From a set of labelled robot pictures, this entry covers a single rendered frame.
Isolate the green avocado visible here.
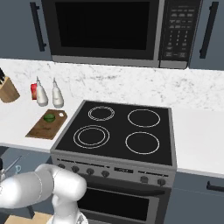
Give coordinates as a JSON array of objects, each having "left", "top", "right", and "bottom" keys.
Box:
[{"left": 43, "top": 112, "right": 57, "bottom": 123}]

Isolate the brown wooden cutting board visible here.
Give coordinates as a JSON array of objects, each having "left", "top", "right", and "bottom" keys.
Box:
[{"left": 24, "top": 108, "right": 68, "bottom": 141}]

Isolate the black hob with steel stove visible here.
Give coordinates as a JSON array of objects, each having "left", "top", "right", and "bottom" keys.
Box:
[{"left": 49, "top": 99, "right": 179, "bottom": 224}]

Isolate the white bottle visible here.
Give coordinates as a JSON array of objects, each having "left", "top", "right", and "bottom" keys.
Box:
[
  {"left": 35, "top": 75, "right": 49, "bottom": 108},
  {"left": 51, "top": 77, "right": 65, "bottom": 109}
]

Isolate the red packet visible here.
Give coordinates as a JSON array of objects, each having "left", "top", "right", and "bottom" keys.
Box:
[{"left": 30, "top": 82, "right": 39, "bottom": 101}]

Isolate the black and steel microwave oven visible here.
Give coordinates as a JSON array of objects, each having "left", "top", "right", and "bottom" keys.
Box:
[{"left": 40, "top": 0, "right": 204, "bottom": 70}]

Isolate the black glass oven door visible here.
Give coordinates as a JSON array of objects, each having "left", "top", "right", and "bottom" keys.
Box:
[{"left": 76, "top": 179, "right": 173, "bottom": 224}]

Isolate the grey-blue base cupboard front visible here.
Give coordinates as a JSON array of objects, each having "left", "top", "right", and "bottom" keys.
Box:
[
  {"left": 162, "top": 171, "right": 224, "bottom": 224},
  {"left": 0, "top": 144, "right": 55, "bottom": 218}
]

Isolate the wooden knife block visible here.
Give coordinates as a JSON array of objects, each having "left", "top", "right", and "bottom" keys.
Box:
[{"left": 0, "top": 75, "right": 21, "bottom": 104}]

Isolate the dark oven door handle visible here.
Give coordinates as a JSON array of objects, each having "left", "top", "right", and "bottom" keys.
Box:
[{"left": 79, "top": 174, "right": 166, "bottom": 197}]

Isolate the black bar cupboard handle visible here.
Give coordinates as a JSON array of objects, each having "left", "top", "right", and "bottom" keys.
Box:
[
  {"left": 29, "top": 2, "right": 47, "bottom": 53},
  {"left": 199, "top": 1, "right": 220, "bottom": 60}
]

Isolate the black-handled knife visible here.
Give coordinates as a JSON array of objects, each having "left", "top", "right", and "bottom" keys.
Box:
[{"left": 0, "top": 67, "right": 7, "bottom": 86}]

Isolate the grey-blue wall cupboard door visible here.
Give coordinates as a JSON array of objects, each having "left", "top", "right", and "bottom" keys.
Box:
[
  {"left": 0, "top": 0, "right": 53, "bottom": 62},
  {"left": 187, "top": 0, "right": 224, "bottom": 71}
]

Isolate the black bar drawer handle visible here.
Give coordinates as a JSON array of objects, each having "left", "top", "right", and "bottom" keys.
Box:
[{"left": 206, "top": 180, "right": 224, "bottom": 193}]

